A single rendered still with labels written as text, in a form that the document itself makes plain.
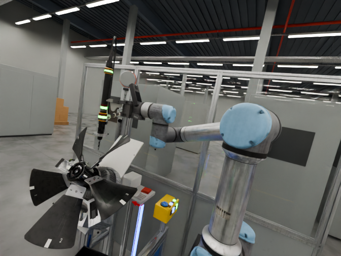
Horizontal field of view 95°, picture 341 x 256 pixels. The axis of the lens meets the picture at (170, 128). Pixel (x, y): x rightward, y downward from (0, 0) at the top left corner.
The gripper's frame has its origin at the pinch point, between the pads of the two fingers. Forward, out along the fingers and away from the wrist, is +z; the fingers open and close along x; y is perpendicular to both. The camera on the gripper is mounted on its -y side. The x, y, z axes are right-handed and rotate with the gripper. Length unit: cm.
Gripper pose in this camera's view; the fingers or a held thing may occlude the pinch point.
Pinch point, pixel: (114, 100)
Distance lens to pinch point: 89.2
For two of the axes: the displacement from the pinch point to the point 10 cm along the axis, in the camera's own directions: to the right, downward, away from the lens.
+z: -8.8, -1.9, 4.4
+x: 4.5, -0.2, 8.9
